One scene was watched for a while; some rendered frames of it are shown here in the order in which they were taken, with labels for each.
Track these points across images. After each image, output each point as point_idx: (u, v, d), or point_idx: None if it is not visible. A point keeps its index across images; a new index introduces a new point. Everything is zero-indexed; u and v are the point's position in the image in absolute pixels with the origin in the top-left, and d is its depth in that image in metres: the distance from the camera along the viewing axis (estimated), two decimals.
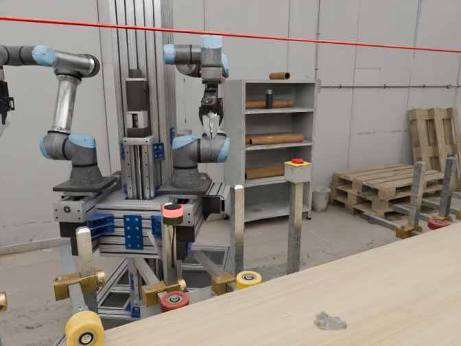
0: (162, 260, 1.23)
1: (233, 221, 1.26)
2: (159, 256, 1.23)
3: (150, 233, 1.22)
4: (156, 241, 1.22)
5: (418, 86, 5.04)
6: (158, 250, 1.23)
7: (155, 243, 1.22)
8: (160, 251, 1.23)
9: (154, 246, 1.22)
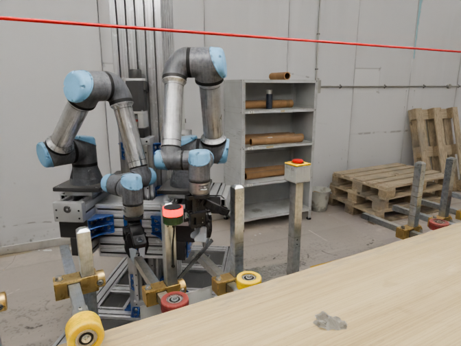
0: (192, 261, 1.28)
1: (233, 221, 1.26)
2: (195, 257, 1.29)
3: (211, 241, 1.34)
4: (206, 249, 1.32)
5: (418, 86, 5.04)
6: (199, 254, 1.30)
7: (204, 249, 1.32)
8: (199, 256, 1.30)
9: (202, 249, 1.31)
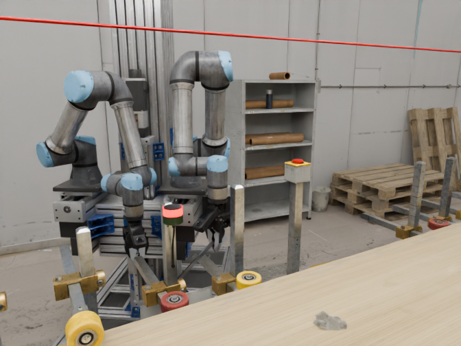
0: (193, 262, 1.29)
1: (233, 221, 1.26)
2: (196, 258, 1.30)
3: (213, 244, 1.34)
4: (206, 250, 1.33)
5: (418, 86, 5.04)
6: (200, 255, 1.31)
7: (206, 250, 1.32)
8: (199, 257, 1.31)
9: (204, 250, 1.32)
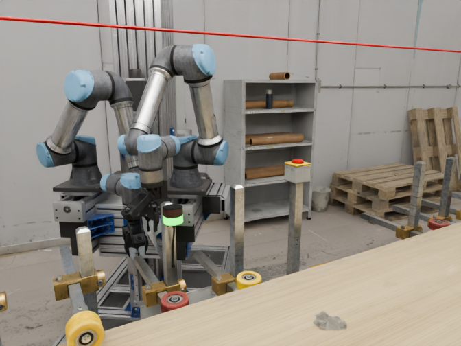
0: (162, 261, 1.23)
1: (233, 221, 1.26)
2: (160, 256, 1.22)
3: (151, 233, 1.21)
4: (156, 241, 1.22)
5: (418, 86, 5.04)
6: (158, 250, 1.22)
7: (156, 243, 1.22)
8: (160, 251, 1.22)
9: (155, 246, 1.22)
